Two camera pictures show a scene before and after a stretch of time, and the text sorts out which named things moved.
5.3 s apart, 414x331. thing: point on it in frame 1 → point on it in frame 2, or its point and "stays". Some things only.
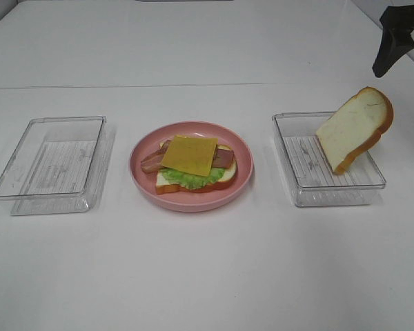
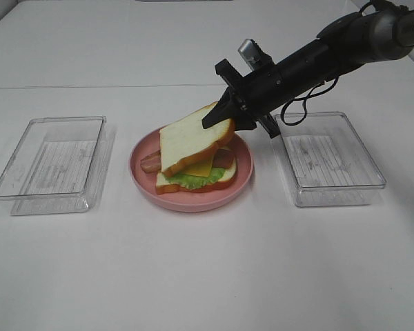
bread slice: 163,185 stays
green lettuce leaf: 190,181 stays
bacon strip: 154,161 stays
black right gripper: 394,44 → 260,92
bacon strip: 223,158 stays
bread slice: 356,125 → 186,141
